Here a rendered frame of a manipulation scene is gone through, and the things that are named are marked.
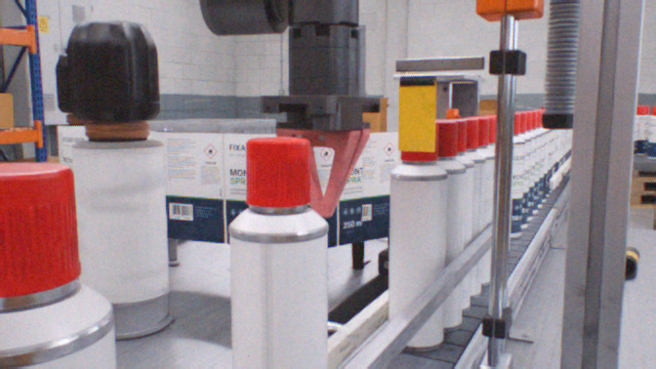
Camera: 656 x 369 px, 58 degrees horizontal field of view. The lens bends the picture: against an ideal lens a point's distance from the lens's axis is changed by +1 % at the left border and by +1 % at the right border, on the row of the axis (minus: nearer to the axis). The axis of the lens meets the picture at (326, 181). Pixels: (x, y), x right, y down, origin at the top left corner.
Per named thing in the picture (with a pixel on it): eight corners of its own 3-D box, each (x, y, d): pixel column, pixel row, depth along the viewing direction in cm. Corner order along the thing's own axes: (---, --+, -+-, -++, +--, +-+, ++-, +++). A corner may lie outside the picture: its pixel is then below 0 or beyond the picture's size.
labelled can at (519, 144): (491, 232, 101) (496, 112, 99) (523, 235, 99) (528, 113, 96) (485, 238, 97) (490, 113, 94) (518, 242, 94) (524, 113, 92)
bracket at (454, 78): (419, 83, 101) (419, 77, 101) (484, 82, 97) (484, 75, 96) (392, 80, 89) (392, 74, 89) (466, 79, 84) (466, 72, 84)
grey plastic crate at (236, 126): (205, 161, 303) (204, 118, 300) (277, 163, 291) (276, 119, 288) (136, 175, 246) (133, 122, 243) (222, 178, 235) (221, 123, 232)
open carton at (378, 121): (341, 133, 611) (341, 97, 606) (356, 131, 654) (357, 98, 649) (378, 134, 595) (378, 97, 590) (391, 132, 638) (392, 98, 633)
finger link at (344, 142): (273, 218, 48) (272, 103, 47) (312, 205, 55) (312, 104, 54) (349, 225, 46) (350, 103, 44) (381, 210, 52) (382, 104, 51)
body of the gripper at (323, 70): (257, 120, 45) (255, 20, 44) (315, 118, 54) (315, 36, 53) (333, 121, 42) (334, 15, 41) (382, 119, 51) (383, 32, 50)
